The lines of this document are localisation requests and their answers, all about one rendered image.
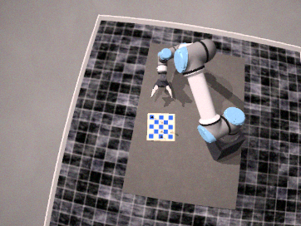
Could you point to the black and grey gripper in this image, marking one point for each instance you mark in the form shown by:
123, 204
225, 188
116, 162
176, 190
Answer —
162, 84

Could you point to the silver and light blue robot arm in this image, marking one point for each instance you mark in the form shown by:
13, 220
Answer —
189, 60

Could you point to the blue and cream chessboard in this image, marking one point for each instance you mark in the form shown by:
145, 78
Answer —
154, 126

